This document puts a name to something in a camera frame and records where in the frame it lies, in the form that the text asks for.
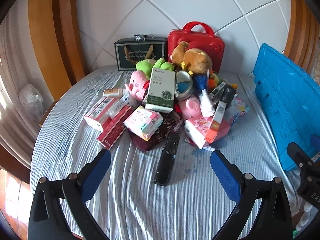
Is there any long red box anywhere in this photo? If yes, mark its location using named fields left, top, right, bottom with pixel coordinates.
left=97, top=105, right=133, bottom=150

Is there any brown teddy bear plush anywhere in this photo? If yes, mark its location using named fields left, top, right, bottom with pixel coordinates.
left=171, top=41, right=213, bottom=74

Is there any blue plastic storage crate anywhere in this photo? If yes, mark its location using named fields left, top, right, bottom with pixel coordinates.
left=253, top=43, right=319, bottom=171

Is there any colourful pad pack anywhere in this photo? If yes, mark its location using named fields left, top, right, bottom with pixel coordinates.
left=224, top=97, right=249, bottom=126

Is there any orange white narrow box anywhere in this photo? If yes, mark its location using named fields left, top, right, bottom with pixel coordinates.
left=205, top=100, right=227, bottom=143

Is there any red white tissue pack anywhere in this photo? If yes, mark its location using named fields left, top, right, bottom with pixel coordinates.
left=84, top=96, right=118, bottom=132

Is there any clear plastic bag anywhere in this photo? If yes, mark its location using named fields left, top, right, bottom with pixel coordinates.
left=18, top=84, right=43, bottom=123

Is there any pink sanitary pad pack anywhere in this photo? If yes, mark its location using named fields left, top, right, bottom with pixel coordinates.
left=124, top=106, right=163, bottom=141

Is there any pink plush toy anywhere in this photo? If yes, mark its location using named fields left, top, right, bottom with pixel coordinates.
left=178, top=95, right=202, bottom=120

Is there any maroon printed cloth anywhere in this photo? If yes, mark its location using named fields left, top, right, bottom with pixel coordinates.
left=129, top=111, right=182, bottom=152

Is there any white sachet packet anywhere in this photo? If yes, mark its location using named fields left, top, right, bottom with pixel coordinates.
left=107, top=92, right=138, bottom=119

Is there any beige cosmetic bottle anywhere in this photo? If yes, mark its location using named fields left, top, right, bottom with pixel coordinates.
left=103, top=88, right=127, bottom=99

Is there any blue bristle brush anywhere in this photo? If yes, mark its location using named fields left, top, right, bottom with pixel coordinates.
left=193, top=74, right=215, bottom=117

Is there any round silver blue case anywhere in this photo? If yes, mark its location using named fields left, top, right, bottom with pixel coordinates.
left=175, top=70, right=194, bottom=101

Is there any pink pig plush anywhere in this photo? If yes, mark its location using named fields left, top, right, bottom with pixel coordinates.
left=125, top=70, right=150, bottom=102

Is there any white green medicine box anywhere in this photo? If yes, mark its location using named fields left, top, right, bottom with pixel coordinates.
left=145, top=68, right=175, bottom=114

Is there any red hard carry case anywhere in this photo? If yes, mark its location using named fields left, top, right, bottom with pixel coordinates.
left=167, top=21, right=225, bottom=73

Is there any green frog plush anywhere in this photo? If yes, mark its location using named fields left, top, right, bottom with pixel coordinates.
left=136, top=57, right=175, bottom=79

